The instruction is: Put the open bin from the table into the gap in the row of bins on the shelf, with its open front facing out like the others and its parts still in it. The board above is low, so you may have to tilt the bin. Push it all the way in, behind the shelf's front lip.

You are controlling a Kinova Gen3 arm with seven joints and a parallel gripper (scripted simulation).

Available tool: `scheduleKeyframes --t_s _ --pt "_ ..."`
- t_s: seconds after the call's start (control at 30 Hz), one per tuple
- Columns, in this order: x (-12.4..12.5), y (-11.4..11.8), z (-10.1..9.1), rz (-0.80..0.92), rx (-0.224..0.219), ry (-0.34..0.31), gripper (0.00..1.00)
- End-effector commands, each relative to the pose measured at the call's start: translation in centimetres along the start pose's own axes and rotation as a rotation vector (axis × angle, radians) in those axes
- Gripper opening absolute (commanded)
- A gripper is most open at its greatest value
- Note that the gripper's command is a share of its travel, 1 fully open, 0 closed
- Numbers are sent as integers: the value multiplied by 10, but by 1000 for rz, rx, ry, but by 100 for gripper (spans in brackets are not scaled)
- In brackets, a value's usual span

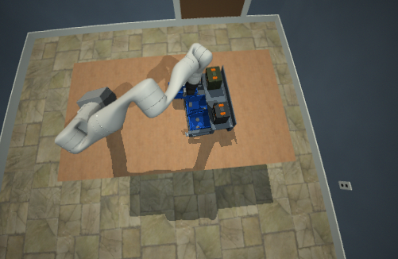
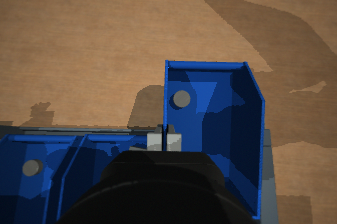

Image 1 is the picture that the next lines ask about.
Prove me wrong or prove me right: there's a grey metal shelf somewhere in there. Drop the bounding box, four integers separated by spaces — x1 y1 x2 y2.
184 66 237 137

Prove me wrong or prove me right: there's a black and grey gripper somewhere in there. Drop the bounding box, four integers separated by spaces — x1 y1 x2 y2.
183 76 202 97

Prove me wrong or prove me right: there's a blue bin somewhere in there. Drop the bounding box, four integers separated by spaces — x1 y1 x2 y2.
186 95 208 116
188 111 211 130
174 85 198 99

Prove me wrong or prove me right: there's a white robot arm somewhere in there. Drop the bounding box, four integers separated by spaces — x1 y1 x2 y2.
55 43 213 154

